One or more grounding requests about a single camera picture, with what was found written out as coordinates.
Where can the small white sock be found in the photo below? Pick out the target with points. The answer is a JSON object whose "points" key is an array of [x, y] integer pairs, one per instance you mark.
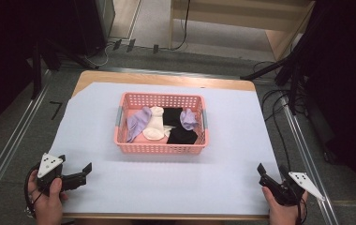
{"points": [[167, 129]]}

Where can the person's left hand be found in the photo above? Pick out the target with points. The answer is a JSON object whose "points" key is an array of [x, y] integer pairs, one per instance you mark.
{"points": [[48, 203]]}

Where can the crumpled purple sock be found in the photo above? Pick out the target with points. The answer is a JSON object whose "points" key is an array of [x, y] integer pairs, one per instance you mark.
{"points": [[189, 120]]}

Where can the black sock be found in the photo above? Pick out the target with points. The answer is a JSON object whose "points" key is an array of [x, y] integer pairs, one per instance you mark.
{"points": [[182, 137], [172, 116]]}

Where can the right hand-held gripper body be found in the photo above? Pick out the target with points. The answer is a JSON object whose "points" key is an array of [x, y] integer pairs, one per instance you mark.
{"points": [[294, 187]]}

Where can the metal floor rail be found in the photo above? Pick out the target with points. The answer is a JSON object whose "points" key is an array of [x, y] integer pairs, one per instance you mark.
{"points": [[7, 150], [173, 72], [310, 162]]}

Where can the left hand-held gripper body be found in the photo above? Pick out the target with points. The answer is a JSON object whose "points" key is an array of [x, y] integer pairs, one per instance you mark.
{"points": [[50, 171]]}

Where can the black metal stand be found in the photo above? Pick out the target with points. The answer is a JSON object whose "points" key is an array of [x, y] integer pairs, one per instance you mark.
{"points": [[294, 68], [36, 68]]}

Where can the pale blue table sheet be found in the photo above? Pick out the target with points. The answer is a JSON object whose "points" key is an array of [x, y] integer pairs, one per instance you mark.
{"points": [[166, 181]]}

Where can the wooden shelf furniture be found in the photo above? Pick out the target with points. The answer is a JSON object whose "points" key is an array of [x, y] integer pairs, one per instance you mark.
{"points": [[229, 18]]}

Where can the pink plastic basket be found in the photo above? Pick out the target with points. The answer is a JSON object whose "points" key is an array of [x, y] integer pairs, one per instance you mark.
{"points": [[162, 148]]}

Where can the wooden table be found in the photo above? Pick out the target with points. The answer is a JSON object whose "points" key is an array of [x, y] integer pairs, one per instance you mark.
{"points": [[154, 78]]}

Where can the dark cabinet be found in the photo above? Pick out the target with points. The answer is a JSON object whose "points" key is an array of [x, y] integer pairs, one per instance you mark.
{"points": [[95, 22]]}

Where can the long purple sock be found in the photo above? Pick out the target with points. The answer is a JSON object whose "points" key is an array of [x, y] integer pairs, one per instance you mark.
{"points": [[137, 123]]}

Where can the person's right hand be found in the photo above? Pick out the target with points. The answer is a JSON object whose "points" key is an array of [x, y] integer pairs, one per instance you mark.
{"points": [[280, 211]]}

